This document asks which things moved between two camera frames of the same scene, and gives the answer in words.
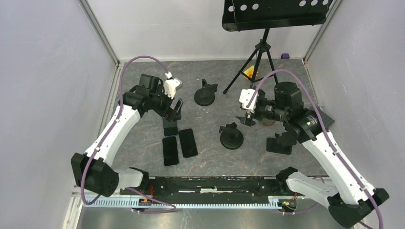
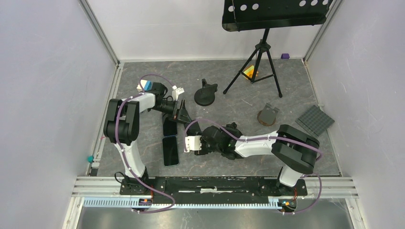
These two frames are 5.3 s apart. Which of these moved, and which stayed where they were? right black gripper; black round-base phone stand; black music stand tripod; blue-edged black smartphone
Moved: right black gripper
Stayed: blue-edged black smartphone; black music stand tripod; black round-base phone stand
